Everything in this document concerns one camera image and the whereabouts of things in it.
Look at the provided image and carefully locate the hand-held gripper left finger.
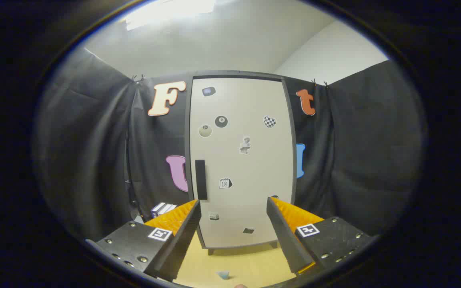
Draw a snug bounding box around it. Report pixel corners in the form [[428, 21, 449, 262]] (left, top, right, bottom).
[[86, 199, 202, 282]]

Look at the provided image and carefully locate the black door handle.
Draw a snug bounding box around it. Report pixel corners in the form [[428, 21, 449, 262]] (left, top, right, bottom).
[[195, 160, 208, 200]]

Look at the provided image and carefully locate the grey cabinet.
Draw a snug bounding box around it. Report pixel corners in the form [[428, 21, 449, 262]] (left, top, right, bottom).
[[184, 71, 298, 256]]

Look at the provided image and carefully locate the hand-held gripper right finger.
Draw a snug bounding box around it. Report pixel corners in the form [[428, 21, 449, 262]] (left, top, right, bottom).
[[266, 196, 379, 276]]

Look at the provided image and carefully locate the black backdrop cloth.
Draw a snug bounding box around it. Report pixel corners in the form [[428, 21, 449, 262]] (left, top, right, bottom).
[[34, 48, 423, 240]]

